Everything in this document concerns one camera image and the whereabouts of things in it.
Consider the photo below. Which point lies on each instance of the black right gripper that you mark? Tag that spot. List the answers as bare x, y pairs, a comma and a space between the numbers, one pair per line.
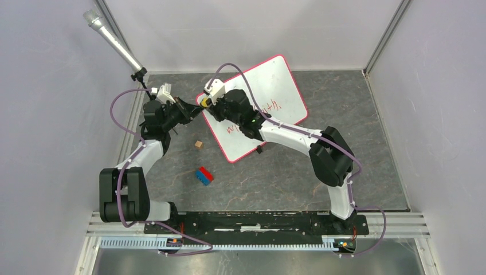
215, 109

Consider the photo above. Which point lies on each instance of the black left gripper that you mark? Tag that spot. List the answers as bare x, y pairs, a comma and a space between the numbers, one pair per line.
187, 112

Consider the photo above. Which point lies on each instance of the yellow round eraser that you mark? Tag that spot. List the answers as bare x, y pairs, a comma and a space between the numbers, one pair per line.
206, 102

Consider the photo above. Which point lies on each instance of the pink framed whiteboard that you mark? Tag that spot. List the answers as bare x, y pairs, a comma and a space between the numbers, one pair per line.
277, 94

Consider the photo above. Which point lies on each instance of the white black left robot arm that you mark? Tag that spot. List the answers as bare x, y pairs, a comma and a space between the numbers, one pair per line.
123, 192

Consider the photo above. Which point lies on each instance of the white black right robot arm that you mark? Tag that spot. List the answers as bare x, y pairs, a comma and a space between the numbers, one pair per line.
330, 156

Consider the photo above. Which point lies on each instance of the red blue toy block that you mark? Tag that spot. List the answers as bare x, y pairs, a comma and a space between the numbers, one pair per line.
204, 176

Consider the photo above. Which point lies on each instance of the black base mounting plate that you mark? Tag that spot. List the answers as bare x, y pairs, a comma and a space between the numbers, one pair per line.
266, 227

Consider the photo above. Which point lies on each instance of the silver microphone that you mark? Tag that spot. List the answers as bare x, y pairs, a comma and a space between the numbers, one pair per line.
100, 25

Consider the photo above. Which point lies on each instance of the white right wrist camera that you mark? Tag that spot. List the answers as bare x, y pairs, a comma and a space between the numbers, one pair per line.
215, 89

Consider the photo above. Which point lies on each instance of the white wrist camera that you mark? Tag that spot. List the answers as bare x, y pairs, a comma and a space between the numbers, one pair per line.
215, 89
163, 93

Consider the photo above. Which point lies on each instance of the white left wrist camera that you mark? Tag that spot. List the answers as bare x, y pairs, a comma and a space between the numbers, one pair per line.
163, 93

